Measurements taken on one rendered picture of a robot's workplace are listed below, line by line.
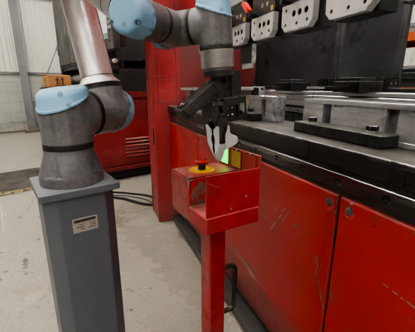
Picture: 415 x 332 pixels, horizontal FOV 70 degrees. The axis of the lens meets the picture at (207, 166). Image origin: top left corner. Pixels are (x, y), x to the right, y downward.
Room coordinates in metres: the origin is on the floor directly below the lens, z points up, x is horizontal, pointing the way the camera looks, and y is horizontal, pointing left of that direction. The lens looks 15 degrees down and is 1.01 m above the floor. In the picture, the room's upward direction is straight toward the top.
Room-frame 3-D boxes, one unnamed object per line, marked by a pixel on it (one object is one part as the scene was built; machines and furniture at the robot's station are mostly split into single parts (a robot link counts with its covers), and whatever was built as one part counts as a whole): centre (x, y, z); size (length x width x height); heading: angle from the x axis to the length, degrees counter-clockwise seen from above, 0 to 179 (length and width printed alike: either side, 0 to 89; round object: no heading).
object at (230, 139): (0.70, -0.05, 0.88); 0.06 x 0.03 x 0.09; 120
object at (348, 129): (0.77, -0.34, 0.89); 0.30 x 0.05 x 0.03; 21
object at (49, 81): (2.90, 1.43, 1.04); 0.30 x 0.26 x 0.12; 36
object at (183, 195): (0.76, -0.02, 0.75); 0.20 x 0.16 x 0.18; 30
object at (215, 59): (0.71, -0.02, 1.06); 0.08 x 0.08 x 0.05
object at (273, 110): (1.30, -0.20, 0.92); 0.39 x 0.06 x 0.10; 21
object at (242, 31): (1.38, -0.16, 1.26); 0.15 x 0.09 x 0.17; 21
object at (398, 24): (1.76, -0.56, 1.12); 1.13 x 0.02 x 0.44; 21
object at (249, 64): (1.35, -0.17, 1.13); 0.10 x 0.02 x 0.10; 21
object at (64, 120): (0.73, 0.34, 0.94); 0.13 x 0.12 x 0.14; 156
